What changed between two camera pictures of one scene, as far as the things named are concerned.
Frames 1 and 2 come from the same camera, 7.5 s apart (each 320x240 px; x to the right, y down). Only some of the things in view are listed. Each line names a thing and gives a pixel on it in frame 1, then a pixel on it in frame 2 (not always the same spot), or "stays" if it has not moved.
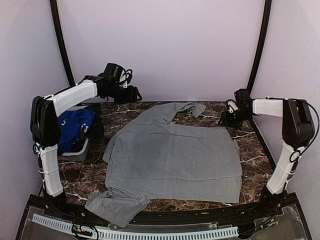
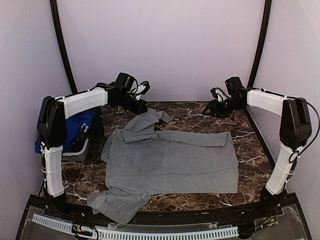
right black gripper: x=226 y=121 → x=214 y=109
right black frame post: x=260 y=45 stays
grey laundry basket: x=76 y=156 stays
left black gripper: x=132 y=97 → x=138 y=110
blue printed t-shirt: x=70 y=123 stays
